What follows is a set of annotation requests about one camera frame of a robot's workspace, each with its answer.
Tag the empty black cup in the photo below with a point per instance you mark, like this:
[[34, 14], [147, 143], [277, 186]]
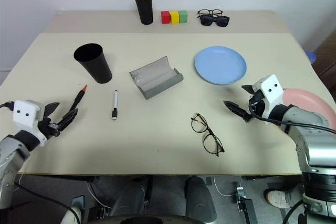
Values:
[[98, 66]]

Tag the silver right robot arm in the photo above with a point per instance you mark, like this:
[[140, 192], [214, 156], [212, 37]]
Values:
[[315, 150]]

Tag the light blue plate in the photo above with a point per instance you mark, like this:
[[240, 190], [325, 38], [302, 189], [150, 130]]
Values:
[[220, 65]]

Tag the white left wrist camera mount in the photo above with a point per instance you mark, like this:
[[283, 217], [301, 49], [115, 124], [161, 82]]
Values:
[[25, 115]]

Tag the open grey glasses case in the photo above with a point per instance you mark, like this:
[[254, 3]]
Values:
[[157, 82]]

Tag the dark rounded robot leg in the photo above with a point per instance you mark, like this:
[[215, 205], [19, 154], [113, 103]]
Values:
[[199, 197], [130, 197]]

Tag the white marker with black cap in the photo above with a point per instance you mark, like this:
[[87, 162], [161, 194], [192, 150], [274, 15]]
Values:
[[115, 103]]

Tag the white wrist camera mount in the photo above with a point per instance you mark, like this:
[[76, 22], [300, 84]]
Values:
[[25, 115], [271, 90]]

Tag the pink plate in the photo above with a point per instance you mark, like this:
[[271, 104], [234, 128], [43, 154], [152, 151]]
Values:
[[307, 100]]

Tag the red cube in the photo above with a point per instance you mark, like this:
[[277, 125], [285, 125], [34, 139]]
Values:
[[165, 18]]

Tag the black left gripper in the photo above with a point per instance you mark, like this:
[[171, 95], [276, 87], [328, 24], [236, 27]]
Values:
[[51, 128]]

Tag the tortoiseshell glasses with price tag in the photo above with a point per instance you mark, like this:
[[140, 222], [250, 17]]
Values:
[[192, 124]]

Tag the black sunglasses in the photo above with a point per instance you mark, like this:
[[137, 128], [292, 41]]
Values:
[[207, 20]]

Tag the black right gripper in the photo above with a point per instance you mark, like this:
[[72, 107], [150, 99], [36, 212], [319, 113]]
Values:
[[257, 104]]

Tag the white shoe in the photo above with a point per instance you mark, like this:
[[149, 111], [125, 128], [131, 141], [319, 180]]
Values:
[[72, 216], [279, 199]]

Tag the brown wooden cabinet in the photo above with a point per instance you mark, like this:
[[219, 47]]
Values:
[[326, 58]]

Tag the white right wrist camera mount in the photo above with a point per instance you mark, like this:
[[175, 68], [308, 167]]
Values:
[[271, 90]]

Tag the yellow cube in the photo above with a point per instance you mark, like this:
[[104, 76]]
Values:
[[174, 17]]

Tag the black floor bracket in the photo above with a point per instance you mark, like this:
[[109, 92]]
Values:
[[246, 208]]

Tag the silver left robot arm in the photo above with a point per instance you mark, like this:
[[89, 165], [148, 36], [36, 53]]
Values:
[[8, 155]]

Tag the green cube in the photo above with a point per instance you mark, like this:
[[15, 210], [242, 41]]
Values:
[[183, 16]]

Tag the blue bottle cap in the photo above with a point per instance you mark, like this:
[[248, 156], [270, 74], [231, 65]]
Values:
[[312, 57]]

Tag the red-tipped black screwdriver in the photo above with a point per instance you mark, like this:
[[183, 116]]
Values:
[[78, 97]]

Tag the black tool holder cup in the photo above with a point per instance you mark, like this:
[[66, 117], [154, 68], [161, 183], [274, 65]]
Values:
[[145, 11]]

